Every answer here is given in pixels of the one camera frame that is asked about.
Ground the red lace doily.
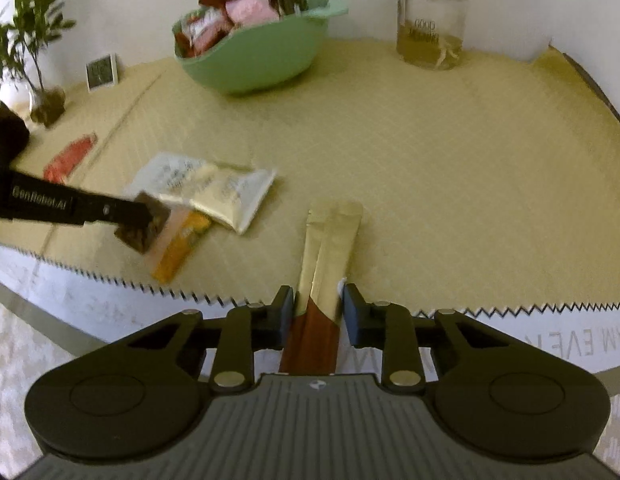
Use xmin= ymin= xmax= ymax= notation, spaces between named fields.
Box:
xmin=43 ymin=132 xmax=99 ymax=184

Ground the small dark brown packet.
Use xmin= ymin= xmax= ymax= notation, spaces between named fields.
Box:
xmin=114 ymin=191 xmax=171 ymax=254

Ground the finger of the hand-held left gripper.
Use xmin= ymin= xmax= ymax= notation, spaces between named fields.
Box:
xmin=84 ymin=194 xmax=161 ymax=227

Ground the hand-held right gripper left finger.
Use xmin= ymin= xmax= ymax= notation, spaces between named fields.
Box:
xmin=70 ymin=285 xmax=296 ymax=394

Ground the yellow woven table mat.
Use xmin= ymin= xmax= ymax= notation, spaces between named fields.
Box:
xmin=0 ymin=40 xmax=620 ymax=311

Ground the orange snack packet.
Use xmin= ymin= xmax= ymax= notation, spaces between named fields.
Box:
xmin=144 ymin=208 xmax=212 ymax=284

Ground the red packet with white print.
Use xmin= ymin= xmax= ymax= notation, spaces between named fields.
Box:
xmin=174 ymin=7 xmax=237 ymax=58

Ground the white cream snack packet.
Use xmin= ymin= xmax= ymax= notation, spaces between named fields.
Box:
xmin=124 ymin=152 xmax=218 ymax=207
xmin=190 ymin=162 xmax=277 ymax=235

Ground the white digital clock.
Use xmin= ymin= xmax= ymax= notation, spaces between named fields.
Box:
xmin=84 ymin=52 xmax=125 ymax=93

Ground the plant in white pot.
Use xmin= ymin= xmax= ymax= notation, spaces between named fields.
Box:
xmin=396 ymin=0 xmax=496 ymax=71

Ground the green plastic bowl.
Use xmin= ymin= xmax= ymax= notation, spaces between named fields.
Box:
xmin=172 ymin=0 xmax=349 ymax=97

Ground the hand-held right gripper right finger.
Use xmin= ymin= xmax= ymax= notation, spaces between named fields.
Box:
xmin=342 ymin=282 xmax=556 ymax=395

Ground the red gold stick packet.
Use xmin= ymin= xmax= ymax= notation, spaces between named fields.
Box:
xmin=280 ymin=208 xmax=331 ymax=376
xmin=310 ymin=199 xmax=364 ymax=376

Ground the white patterned tablecloth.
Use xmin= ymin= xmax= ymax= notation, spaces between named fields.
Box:
xmin=0 ymin=240 xmax=620 ymax=461

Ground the pink snack packet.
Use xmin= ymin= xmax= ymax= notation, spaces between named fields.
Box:
xmin=225 ymin=0 xmax=281 ymax=26

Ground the leafy plant in glass vase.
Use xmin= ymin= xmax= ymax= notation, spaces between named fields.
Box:
xmin=0 ymin=0 xmax=78 ymax=129

